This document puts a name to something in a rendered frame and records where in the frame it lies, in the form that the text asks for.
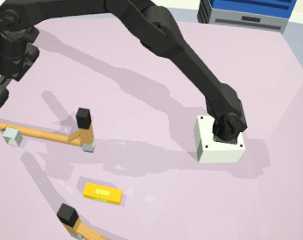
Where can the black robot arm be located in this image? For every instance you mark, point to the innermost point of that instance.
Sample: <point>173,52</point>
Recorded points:
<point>156,30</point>

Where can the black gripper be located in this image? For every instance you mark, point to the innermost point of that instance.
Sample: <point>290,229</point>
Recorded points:
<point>15,69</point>

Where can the yellow rectangular block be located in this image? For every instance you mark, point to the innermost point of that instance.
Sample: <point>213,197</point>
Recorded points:
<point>105,194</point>

